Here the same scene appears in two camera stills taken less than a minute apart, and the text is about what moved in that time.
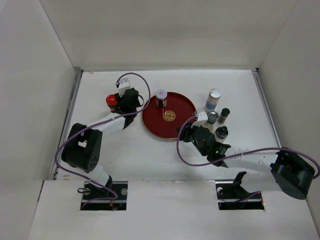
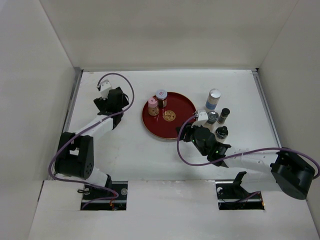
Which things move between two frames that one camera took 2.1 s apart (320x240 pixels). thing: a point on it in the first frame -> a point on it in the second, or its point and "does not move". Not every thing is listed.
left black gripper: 120,99 -> 101,103
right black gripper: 185,130 does not move
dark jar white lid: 161,98 does not move
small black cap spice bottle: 224,113 does not move
